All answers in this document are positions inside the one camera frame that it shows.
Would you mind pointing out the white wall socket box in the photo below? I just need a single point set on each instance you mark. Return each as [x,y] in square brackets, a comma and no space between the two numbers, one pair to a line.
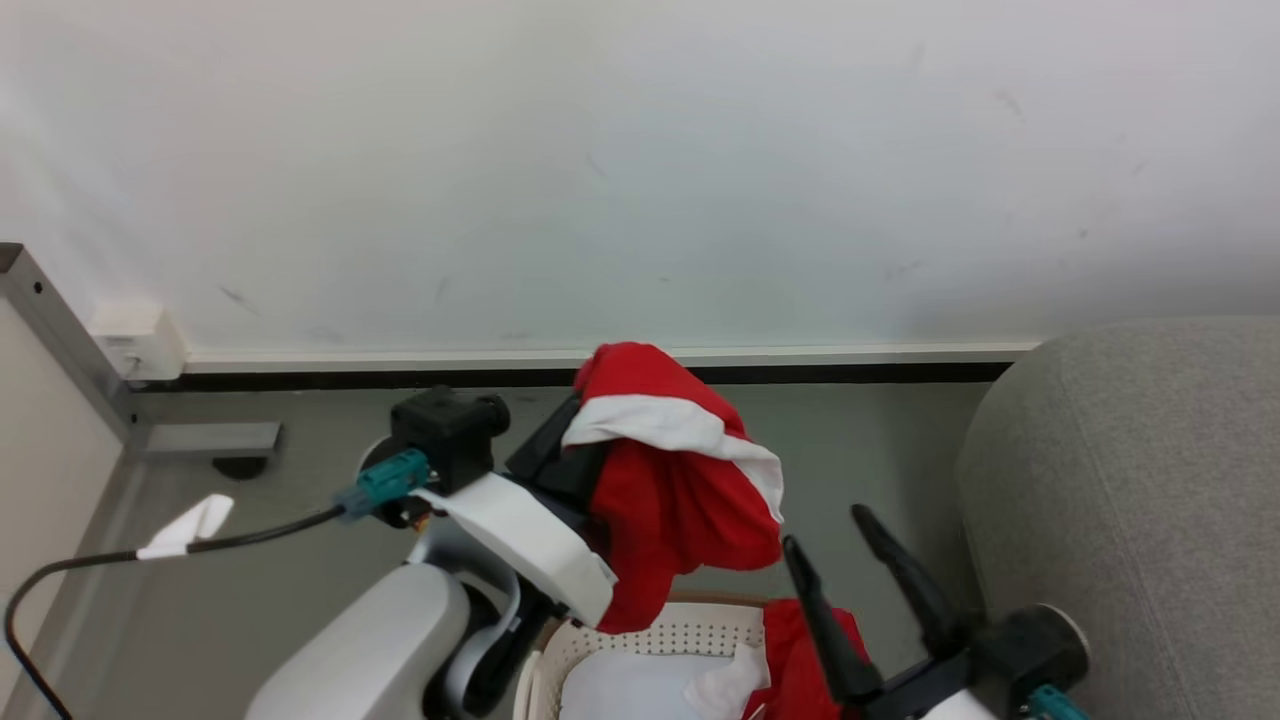
[138,342]

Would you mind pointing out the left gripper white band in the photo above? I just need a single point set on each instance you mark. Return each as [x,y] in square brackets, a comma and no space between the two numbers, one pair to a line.
[530,540]

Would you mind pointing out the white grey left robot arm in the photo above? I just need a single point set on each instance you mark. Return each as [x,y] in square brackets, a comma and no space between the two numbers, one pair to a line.
[370,640]

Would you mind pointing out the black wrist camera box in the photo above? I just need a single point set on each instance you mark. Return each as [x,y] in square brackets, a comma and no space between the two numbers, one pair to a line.
[1040,648]
[448,428]

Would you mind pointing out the grey fabric sofa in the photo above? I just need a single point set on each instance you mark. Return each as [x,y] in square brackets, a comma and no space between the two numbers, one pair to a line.
[1140,500]

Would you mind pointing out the cream perforated laundry basket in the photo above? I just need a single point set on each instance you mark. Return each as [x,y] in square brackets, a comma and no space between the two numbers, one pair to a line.
[650,635]

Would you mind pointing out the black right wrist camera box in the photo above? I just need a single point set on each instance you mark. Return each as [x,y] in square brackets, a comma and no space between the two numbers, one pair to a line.
[1040,648]

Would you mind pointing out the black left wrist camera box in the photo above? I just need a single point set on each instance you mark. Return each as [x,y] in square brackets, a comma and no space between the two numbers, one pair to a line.
[448,428]

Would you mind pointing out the red and white jacket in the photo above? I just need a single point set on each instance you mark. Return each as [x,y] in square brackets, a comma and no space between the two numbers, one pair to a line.
[680,500]

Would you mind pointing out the beige partition panel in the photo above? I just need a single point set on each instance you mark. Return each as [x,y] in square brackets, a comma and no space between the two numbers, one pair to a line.
[45,470]

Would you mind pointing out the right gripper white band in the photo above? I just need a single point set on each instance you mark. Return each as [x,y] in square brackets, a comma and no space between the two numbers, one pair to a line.
[930,690]

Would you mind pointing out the white and black baseboard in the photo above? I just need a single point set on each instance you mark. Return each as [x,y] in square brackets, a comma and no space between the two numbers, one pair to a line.
[800,362]

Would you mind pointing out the black round frame foot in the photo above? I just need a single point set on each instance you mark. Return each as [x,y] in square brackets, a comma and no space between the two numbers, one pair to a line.
[240,466]

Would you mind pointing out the pale white cloth in basket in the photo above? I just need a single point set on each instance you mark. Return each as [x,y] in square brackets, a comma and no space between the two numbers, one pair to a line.
[625,690]

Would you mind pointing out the grey metal partition frame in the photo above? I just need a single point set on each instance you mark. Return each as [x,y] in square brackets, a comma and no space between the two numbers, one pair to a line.
[70,340]

